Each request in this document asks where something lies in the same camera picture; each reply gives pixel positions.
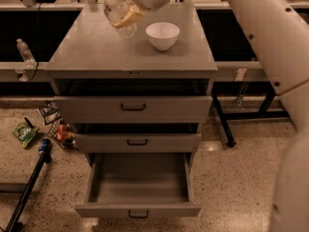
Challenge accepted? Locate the white ceramic bowl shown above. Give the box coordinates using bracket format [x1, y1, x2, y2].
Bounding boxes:
[146, 22, 181, 50]

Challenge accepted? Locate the black hanging cable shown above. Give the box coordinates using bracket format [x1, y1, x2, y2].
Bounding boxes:
[29, 2, 44, 81]

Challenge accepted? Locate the grey metal drawer cabinet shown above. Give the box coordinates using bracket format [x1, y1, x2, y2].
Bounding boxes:
[43, 2, 218, 166]

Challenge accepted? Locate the blue soda can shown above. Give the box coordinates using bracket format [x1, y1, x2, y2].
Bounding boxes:
[38, 139, 51, 154]

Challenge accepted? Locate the small upright water bottle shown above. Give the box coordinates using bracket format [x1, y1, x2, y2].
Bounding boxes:
[16, 39, 36, 68]

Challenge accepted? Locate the black marker pen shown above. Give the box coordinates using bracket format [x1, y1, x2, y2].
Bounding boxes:
[24, 117, 35, 129]

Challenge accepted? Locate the black floor pole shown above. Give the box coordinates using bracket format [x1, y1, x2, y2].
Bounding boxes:
[4, 153, 51, 232]

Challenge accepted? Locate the green snack bag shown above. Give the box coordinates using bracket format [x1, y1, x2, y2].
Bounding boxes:
[13, 122, 39, 148]

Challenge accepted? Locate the grey open bottom drawer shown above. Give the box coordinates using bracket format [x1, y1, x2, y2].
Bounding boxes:
[75, 153, 201, 218]

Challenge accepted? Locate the dark printed snack packet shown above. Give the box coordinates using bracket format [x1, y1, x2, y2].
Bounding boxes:
[38, 101, 61, 126]

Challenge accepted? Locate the grey top drawer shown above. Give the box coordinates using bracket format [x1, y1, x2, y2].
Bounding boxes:
[55, 96, 211, 124]

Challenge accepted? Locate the orange snack packet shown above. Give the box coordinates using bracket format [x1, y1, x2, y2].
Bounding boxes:
[55, 124, 74, 143]

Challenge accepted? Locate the clear plastic water bottle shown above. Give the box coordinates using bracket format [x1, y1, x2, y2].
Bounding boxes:
[104, 0, 137, 38]

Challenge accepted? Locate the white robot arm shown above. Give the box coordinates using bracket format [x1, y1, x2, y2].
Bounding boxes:
[112, 0, 309, 232]

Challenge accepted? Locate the black table stand frame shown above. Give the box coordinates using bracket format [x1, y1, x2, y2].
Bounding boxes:
[211, 81, 289, 148]

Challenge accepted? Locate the grey middle drawer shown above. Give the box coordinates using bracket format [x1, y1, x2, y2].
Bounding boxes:
[74, 133, 201, 153]

